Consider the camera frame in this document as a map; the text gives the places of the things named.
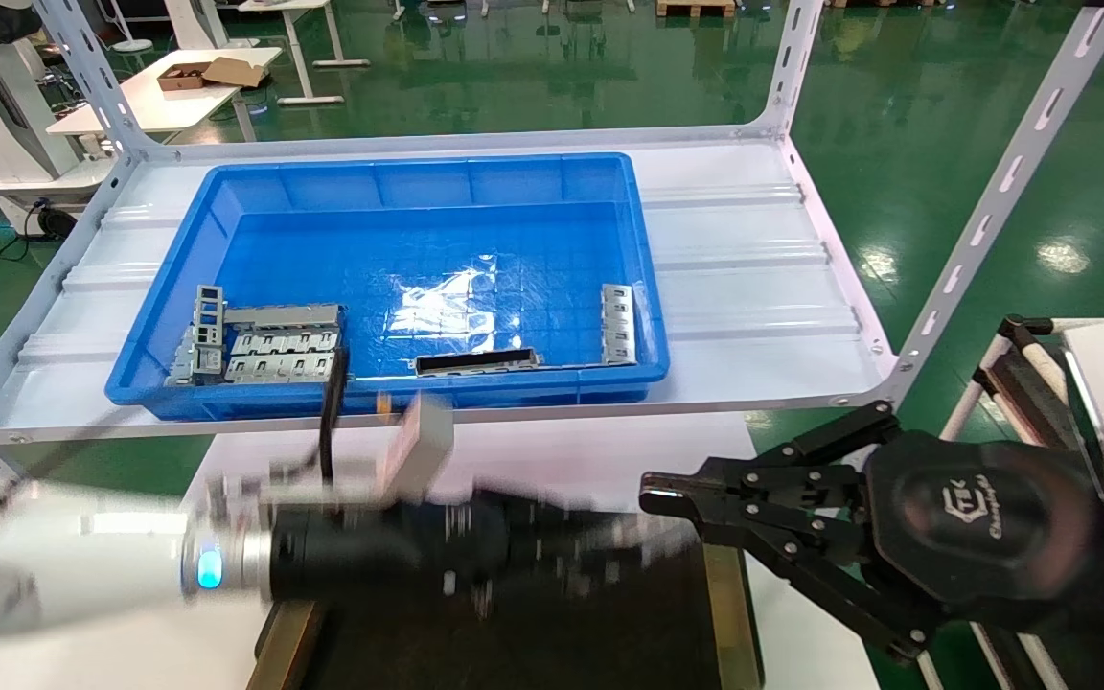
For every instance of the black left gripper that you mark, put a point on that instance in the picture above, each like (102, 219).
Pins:
(389, 556)

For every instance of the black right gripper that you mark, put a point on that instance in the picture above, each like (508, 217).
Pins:
(974, 517)

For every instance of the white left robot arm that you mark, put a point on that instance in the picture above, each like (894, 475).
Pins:
(82, 565)

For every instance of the black container with brass rim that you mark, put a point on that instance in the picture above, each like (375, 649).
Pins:
(609, 642)

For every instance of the white metal shelf rack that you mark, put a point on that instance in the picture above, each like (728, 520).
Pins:
(734, 249)

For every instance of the blue plastic bin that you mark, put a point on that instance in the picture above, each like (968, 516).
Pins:
(437, 249)

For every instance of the grey stamped metal plate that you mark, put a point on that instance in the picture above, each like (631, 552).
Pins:
(274, 366)
(286, 341)
(284, 315)

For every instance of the wooden pallet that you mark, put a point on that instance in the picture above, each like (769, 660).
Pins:
(696, 8)

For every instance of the white desk with legs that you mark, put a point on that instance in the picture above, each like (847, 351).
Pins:
(295, 38)

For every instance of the open cardboard box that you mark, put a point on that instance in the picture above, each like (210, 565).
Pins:
(212, 73)

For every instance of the white table with box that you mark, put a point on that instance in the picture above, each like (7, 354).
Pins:
(164, 101)

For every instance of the white floor stand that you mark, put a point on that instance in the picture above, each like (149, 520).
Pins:
(130, 43)

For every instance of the white machine housing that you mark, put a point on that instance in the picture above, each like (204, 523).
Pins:
(6, 105)

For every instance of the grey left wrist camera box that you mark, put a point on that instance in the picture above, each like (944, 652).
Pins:
(418, 446)

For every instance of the silver metal bracket part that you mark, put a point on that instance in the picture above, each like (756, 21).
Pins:
(617, 324)

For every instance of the black rectangular frame part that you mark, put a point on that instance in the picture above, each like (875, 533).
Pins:
(478, 360)

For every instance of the small grey slotted frame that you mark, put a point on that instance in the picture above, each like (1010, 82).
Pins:
(209, 307)

